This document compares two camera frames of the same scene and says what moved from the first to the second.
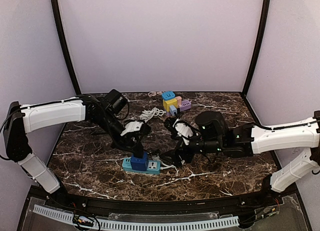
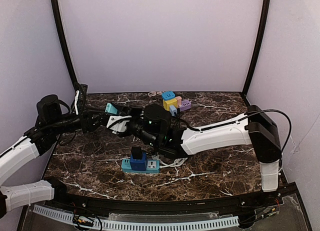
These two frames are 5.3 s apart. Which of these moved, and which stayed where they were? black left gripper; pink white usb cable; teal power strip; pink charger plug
Moved: black left gripper
Stayed: pink charger plug; teal power strip; pink white usb cable
